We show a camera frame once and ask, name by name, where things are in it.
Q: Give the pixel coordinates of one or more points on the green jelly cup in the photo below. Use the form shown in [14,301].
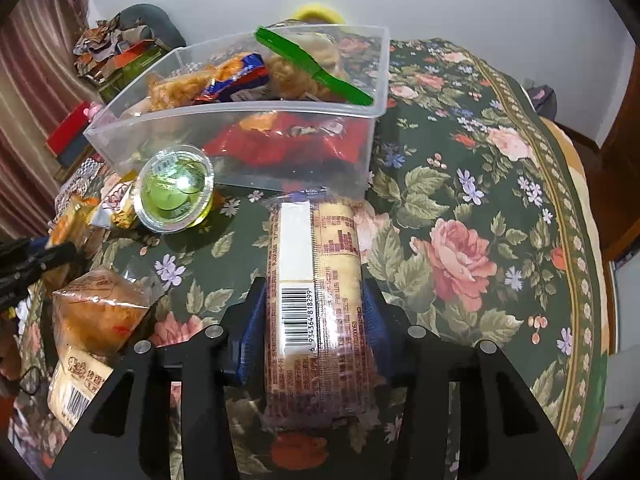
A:
[174,190]

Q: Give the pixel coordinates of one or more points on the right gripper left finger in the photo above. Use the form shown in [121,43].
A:
[125,431]

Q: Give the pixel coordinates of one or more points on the grey plush toy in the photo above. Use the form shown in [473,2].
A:
[156,20]

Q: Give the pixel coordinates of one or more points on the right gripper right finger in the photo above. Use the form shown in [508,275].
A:
[505,433]

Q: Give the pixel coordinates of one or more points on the red noodle snack bag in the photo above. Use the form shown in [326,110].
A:
[272,138]

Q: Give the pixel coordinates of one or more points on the yellow mixed snack bag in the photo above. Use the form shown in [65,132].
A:
[116,210]

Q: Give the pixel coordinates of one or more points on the brown bread pack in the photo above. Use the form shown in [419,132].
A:
[99,311]

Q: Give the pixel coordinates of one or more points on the floral green bedspread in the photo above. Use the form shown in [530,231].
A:
[476,223]

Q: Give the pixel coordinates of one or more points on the orange label rice cake pack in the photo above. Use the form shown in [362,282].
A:
[74,226]

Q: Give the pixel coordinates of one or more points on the green edged cracker bag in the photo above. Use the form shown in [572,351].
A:
[300,58]

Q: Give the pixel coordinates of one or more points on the blue snack packet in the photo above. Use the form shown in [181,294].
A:
[242,78]

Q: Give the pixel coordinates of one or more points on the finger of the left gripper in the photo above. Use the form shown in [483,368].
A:
[24,261]

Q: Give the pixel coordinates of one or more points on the clear plastic storage box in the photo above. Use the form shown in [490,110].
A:
[156,110]

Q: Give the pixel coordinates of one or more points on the barcode biscuit pack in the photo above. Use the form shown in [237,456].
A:
[318,361]

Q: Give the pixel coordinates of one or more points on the clear wrapped pastry pack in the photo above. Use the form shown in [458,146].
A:
[76,380]

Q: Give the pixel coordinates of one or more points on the striped red curtain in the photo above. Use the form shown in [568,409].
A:
[39,88]

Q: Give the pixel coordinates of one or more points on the pink toy figure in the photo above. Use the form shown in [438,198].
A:
[92,110]

